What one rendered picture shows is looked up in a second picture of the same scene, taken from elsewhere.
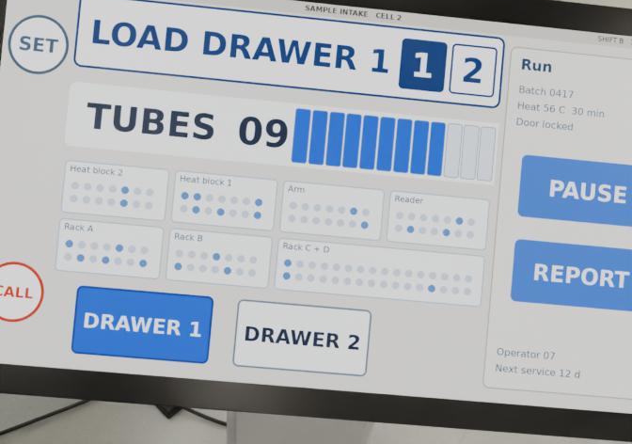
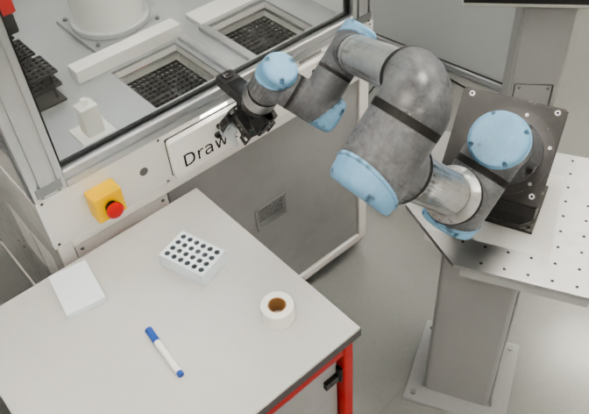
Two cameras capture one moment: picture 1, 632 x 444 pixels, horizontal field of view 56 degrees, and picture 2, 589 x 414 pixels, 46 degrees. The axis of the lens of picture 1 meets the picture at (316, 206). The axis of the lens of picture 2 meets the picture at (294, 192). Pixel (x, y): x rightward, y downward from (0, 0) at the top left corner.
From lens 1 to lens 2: 1.71 m
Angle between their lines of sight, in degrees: 12
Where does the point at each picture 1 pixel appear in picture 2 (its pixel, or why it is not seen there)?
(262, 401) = (546, 0)
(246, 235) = not seen: outside the picture
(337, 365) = not seen: outside the picture
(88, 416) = not seen: hidden behind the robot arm
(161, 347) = not seen: outside the picture
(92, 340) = not seen: outside the picture
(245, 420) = (523, 43)
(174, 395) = (523, 0)
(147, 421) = not seen: hidden behind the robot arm
